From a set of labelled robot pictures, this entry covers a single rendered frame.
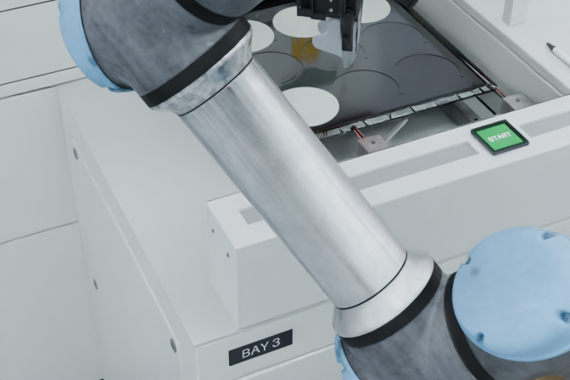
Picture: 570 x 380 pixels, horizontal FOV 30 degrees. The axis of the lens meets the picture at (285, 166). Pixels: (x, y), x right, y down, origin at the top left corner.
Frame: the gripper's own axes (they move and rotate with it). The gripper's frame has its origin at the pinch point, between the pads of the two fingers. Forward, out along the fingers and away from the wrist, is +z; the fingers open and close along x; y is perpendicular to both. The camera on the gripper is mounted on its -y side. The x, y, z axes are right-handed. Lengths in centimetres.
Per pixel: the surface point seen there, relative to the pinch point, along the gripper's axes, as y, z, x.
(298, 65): 10.1, 10.0, -9.8
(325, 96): 4.4, 9.3, -2.5
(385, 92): -4.2, 9.8, -5.8
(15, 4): 54, 1, -4
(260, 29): 18.6, 10.5, -18.8
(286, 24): 14.9, 10.6, -21.3
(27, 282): 59, 58, 4
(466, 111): -16.4, 15.0, -10.5
